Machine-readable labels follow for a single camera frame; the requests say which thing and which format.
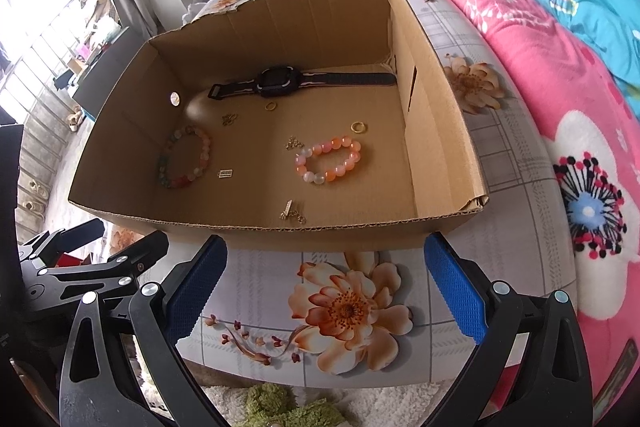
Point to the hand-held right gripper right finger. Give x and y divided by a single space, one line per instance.
457 292

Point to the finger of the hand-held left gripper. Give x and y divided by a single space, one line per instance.
140 254
75 237

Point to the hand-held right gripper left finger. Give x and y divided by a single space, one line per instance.
195 292

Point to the rectangular gold charm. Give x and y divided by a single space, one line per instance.
225 173

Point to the black wrist watch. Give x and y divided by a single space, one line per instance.
275 82

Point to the brown cardboard box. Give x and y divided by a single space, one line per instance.
325 52

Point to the floral bed sheet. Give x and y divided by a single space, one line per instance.
490 257

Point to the green plush mat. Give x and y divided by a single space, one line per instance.
270 399

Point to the dark grey board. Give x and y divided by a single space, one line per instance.
107 72

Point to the window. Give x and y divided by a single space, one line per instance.
45 32

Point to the pink floral blanket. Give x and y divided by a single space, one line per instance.
525 57

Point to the white plastic bag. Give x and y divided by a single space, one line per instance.
200 2

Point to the blue floral blanket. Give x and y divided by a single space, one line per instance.
590 7

